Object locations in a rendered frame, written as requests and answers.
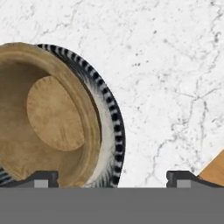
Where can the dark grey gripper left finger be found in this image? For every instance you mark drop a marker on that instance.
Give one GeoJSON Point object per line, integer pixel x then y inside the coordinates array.
{"type": "Point", "coordinates": [46, 178]}

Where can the white bowl with black stripes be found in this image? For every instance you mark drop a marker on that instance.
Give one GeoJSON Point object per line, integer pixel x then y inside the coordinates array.
{"type": "Point", "coordinates": [112, 131]}

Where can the light wooden board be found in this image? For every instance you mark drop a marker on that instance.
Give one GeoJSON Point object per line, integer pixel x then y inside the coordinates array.
{"type": "Point", "coordinates": [214, 170]}

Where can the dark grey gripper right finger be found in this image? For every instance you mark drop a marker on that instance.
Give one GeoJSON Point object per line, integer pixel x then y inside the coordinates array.
{"type": "Point", "coordinates": [178, 177]}

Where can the brown wooden bowl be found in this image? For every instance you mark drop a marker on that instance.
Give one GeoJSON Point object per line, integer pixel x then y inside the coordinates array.
{"type": "Point", "coordinates": [43, 116]}

